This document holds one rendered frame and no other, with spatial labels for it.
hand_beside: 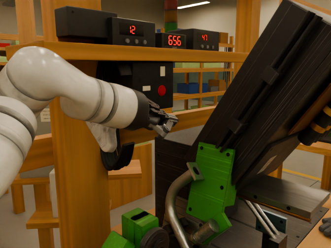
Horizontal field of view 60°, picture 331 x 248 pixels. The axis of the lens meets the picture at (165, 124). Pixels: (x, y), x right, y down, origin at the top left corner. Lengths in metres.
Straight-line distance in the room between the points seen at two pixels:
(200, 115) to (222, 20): 10.67
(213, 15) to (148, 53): 11.46
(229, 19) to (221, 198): 11.16
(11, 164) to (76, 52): 0.45
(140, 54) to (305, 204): 0.60
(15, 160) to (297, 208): 0.69
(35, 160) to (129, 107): 0.51
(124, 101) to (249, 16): 1.19
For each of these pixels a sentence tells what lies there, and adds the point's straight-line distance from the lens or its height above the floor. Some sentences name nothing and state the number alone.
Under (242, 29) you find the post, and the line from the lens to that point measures 1.60.
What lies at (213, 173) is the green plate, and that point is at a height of 1.20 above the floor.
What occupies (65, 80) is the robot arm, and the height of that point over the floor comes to 1.47.
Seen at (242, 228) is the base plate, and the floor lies 0.90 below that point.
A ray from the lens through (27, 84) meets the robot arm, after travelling 0.38.
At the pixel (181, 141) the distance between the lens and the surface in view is 0.96.
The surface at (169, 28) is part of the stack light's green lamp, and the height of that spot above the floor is 1.62.
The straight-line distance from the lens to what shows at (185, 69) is 6.27.
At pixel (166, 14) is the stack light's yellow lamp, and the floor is 1.68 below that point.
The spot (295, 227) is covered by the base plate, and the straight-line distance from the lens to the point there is 1.23.
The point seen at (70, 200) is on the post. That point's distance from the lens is 0.92.
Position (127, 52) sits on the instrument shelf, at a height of 1.52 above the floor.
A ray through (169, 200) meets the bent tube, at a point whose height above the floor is 1.10.
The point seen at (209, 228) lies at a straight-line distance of 0.78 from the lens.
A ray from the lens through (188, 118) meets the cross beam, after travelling 1.33.
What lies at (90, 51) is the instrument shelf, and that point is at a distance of 0.74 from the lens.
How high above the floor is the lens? 1.49
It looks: 12 degrees down
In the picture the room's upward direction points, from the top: straight up
